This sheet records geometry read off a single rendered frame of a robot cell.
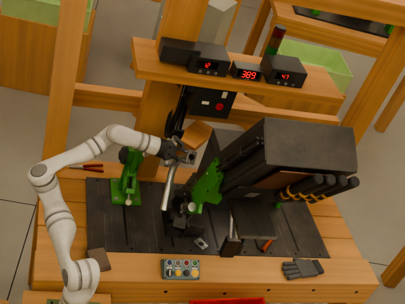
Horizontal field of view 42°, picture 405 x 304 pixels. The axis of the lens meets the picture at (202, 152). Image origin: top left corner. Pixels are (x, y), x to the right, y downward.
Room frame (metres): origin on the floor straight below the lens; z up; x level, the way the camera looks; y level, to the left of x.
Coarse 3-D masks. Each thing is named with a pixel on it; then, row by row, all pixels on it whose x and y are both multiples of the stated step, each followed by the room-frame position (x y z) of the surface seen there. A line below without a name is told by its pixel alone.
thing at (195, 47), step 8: (160, 40) 1.81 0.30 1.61; (168, 40) 1.80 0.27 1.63; (176, 40) 1.82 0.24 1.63; (184, 40) 1.85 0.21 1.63; (160, 48) 1.78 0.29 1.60; (168, 48) 1.76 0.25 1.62; (176, 48) 1.77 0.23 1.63; (184, 48) 1.79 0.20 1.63; (192, 48) 1.81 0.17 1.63; (160, 56) 1.75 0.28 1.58; (168, 56) 1.76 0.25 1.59; (176, 56) 1.77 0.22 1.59; (184, 56) 1.79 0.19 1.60; (184, 64) 1.79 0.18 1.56
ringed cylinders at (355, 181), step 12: (312, 180) 1.42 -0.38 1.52; (324, 180) 1.45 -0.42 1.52; (336, 180) 1.47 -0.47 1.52; (348, 180) 1.49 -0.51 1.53; (276, 192) 1.56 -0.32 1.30; (288, 192) 1.50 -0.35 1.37; (300, 192) 1.52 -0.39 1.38; (312, 192) 1.49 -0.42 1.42; (324, 192) 1.51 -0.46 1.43; (336, 192) 1.52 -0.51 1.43
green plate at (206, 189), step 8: (216, 160) 1.67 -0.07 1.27; (208, 168) 1.67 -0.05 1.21; (216, 168) 1.64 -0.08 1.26; (208, 176) 1.64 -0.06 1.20; (216, 176) 1.60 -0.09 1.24; (200, 184) 1.65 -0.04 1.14; (208, 184) 1.61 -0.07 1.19; (216, 184) 1.58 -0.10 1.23; (192, 192) 1.65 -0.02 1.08; (200, 192) 1.61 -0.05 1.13; (208, 192) 1.58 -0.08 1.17; (216, 192) 1.60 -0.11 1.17; (200, 200) 1.58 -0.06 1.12; (208, 200) 1.59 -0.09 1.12; (216, 200) 1.60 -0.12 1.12
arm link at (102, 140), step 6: (108, 126) 1.56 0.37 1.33; (102, 132) 1.53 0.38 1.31; (108, 132) 1.52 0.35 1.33; (96, 138) 1.47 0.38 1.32; (102, 138) 1.51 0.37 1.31; (108, 138) 1.52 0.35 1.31; (96, 144) 1.46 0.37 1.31; (102, 144) 1.47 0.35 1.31; (108, 144) 1.52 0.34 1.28; (102, 150) 1.46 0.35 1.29
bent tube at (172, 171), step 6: (192, 150) 1.67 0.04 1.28; (180, 156) 1.68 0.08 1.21; (186, 156) 1.64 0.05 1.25; (192, 156) 1.67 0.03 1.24; (186, 162) 1.62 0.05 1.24; (192, 162) 1.64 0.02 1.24; (174, 168) 1.69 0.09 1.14; (168, 174) 1.67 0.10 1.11; (174, 174) 1.68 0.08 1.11; (168, 180) 1.65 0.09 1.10; (168, 186) 1.63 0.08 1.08; (168, 192) 1.61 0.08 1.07; (162, 198) 1.59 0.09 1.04; (168, 198) 1.59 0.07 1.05; (162, 204) 1.57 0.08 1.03; (162, 210) 1.57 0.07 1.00
